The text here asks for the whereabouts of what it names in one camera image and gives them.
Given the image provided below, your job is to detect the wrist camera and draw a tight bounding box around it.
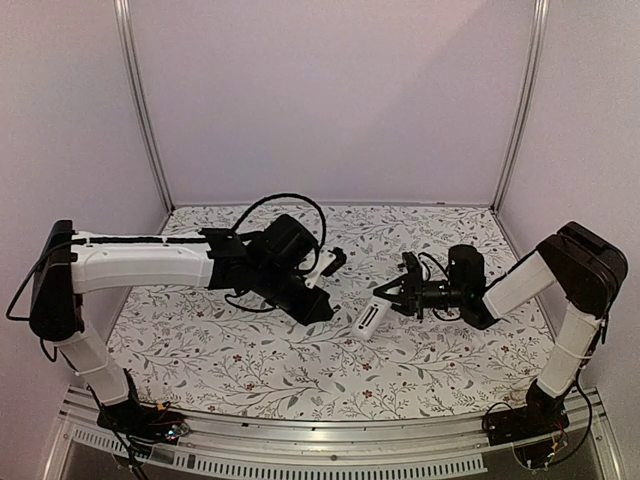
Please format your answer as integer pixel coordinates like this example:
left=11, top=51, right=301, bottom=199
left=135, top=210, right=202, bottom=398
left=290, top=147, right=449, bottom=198
left=304, top=247, right=347, bottom=289
left=402, top=252, right=431, bottom=281

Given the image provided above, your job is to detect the right aluminium frame post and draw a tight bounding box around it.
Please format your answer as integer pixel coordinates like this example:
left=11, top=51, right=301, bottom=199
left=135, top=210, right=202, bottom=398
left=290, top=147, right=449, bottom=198
left=491, top=0, right=550, bottom=214

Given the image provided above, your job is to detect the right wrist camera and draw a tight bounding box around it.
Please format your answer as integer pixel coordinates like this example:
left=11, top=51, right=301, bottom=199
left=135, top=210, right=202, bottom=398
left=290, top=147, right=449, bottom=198
left=402, top=252, right=431, bottom=281

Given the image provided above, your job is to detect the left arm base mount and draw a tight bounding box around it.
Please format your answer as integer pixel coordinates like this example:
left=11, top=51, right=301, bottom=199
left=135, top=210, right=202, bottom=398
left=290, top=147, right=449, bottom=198
left=93, top=393, right=191, bottom=444

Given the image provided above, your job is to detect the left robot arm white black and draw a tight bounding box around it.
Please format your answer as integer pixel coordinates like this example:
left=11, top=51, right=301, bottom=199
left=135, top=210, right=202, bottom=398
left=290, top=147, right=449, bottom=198
left=21, top=214, right=346, bottom=434

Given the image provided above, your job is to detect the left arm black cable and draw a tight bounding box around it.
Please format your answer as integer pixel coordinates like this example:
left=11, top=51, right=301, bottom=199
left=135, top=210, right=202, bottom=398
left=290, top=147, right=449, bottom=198
left=234, top=193, right=329, bottom=251

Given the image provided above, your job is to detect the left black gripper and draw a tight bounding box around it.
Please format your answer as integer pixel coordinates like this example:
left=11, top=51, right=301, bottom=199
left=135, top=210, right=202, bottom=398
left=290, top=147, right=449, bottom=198
left=254, top=263, right=334, bottom=329

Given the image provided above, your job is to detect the aluminium frame post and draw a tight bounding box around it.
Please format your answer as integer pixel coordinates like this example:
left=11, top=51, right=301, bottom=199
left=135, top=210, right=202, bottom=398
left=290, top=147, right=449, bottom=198
left=491, top=0, right=550, bottom=214
left=114, top=0, right=175, bottom=213

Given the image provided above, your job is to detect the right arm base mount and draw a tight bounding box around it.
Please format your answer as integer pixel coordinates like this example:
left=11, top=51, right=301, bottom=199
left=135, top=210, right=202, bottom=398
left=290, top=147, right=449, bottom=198
left=482, top=384, right=569, bottom=469

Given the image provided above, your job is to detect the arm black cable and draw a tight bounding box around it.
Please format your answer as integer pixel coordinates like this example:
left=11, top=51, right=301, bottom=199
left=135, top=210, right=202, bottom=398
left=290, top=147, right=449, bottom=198
left=234, top=193, right=329, bottom=251
left=418, top=252, right=451, bottom=281

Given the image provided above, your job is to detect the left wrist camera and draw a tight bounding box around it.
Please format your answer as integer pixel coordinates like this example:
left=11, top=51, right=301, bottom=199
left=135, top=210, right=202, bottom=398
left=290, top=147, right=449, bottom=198
left=304, top=247, right=347, bottom=289

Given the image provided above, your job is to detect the front aluminium rail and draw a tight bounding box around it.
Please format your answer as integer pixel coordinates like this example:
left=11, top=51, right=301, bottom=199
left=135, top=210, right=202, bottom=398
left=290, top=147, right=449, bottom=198
left=42, top=387, right=626, bottom=480

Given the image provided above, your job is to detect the white remote control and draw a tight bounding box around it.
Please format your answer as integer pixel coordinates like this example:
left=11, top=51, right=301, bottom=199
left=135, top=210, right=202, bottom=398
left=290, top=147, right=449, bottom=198
left=351, top=297, right=391, bottom=340

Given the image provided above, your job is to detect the left aluminium frame post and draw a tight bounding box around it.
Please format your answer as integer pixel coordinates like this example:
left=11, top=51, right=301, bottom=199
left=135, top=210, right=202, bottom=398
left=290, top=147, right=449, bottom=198
left=114, top=0, right=175, bottom=213

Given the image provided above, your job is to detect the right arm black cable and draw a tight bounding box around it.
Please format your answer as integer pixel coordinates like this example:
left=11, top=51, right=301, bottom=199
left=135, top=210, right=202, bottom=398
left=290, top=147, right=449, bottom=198
left=418, top=252, right=451, bottom=281

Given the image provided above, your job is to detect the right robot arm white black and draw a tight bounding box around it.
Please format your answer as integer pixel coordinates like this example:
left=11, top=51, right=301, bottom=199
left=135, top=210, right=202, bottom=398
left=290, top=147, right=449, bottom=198
left=373, top=221, right=629, bottom=436

